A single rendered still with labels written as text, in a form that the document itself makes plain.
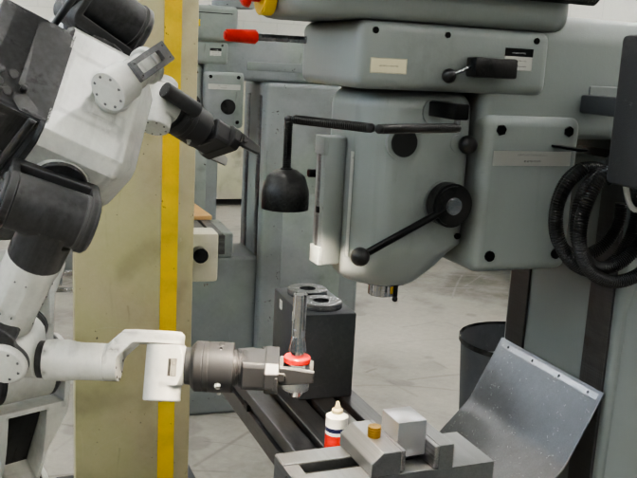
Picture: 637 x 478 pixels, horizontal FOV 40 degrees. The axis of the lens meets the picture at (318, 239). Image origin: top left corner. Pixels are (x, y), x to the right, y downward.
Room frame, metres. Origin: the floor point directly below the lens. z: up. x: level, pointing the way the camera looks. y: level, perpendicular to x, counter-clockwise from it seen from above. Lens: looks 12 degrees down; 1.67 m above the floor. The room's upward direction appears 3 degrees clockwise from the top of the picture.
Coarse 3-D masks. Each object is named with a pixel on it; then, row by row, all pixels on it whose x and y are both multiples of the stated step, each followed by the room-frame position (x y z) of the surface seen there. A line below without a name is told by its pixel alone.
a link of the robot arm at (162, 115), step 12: (156, 84) 1.86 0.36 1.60; (168, 84) 1.83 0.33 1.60; (156, 96) 1.85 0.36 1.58; (168, 96) 1.82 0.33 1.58; (180, 96) 1.83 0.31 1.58; (156, 108) 1.83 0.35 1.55; (168, 108) 1.84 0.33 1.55; (180, 108) 1.85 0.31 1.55; (192, 108) 1.86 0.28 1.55; (156, 120) 1.81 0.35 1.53; (168, 120) 1.83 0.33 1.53; (180, 120) 1.88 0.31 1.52; (192, 120) 1.88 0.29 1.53; (156, 132) 1.85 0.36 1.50; (168, 132) 1.85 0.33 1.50; (180, 132) 1.88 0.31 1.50
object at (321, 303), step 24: (288, 288) 1.87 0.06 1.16; (312, 288) 1.90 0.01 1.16; (288, 312) 1.81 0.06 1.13; (312, 312) 1.74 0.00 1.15; (336, 312) 1.75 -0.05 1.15; (288, 336) 1.80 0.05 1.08; (312, 336) 1.72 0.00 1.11; (336, 336) 1.74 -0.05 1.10; (336, 360) 1.74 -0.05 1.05; (312, 384) 1.72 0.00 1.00; (336, 384) 1.74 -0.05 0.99
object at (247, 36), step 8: (224, 32) 1.43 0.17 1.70; (232, 32) 1.43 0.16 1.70; (240, 32) 1.43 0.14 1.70; (248, 32) 1.44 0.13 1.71; (256, 32) 1.44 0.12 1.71; (232, 40) 1.43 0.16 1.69; (240, 40) 1.43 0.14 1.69; (248, 40) 1.44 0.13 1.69; (256, 40) 1.44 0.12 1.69; (264, 40) 1.45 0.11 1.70; (272, 40) 1.46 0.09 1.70; (280, 40) 1.46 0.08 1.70; (288, 40) 1.47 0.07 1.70; (296, 40) 1.47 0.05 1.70; (304, 40) 1.48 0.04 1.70
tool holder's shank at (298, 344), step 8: (296, 296) 1.43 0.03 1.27; (304, 296) 1.43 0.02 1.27; (296, 304) 1.43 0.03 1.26; (304, 304) 1.43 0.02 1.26; (296, 312) 1.42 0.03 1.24; (304, 312) 1.43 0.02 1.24; (296, 320) 1.42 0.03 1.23; (304, 320) 1.43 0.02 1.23; (296, 328) 1.42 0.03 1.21; (304, 328) 1.43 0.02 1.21; (296, 336) 1.42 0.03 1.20; (304, 336) 1.43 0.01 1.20; (296, 344) 1.42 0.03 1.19; (304, 344) 1.43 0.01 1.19; (296, 352) 1.42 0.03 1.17; (304, 352) 1.43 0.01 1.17
